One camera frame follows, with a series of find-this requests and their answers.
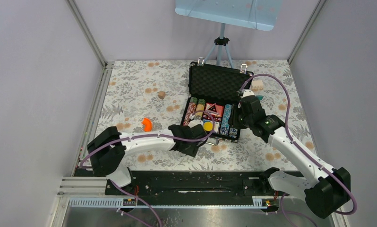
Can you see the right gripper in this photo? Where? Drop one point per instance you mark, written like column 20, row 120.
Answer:
column 238, row 109

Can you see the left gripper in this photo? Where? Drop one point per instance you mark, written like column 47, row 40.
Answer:
column 192, row 149

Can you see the yellow round button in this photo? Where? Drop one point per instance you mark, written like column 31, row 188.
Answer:
column 208, row 126

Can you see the black poker case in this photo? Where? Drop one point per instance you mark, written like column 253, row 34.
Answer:
column 216, row 84

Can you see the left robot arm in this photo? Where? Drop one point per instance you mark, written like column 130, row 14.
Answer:
column 107, row 150

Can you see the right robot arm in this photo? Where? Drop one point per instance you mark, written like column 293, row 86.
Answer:
column 323, row 188

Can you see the clear all-in triangle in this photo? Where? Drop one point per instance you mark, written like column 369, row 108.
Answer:
column 211, row 108

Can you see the red card deck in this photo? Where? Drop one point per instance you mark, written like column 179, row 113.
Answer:
column 220, row 113

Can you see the beige lego brick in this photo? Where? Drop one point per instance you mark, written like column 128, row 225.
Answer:
column 257, row 85

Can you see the orange curved block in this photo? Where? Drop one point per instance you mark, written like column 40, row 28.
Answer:
column 147, row 125

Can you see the brown wooden cube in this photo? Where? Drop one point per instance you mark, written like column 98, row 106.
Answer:
column 162, row 95

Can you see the floral table cloth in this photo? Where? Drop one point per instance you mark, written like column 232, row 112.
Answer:
column 132, row 95

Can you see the blue tripod stand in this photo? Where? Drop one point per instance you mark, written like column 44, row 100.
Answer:
column 220, row 43

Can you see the light blue perforated board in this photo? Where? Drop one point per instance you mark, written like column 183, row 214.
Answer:
column 255, row 14

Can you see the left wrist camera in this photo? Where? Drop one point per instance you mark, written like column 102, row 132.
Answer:
column 194, row 120

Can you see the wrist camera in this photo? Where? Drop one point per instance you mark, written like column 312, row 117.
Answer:
column 194, row 120
column 246, row 93

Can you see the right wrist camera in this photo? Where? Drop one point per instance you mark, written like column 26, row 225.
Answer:
column 246, row 93

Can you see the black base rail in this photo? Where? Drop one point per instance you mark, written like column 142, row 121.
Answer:
column 199, row 188

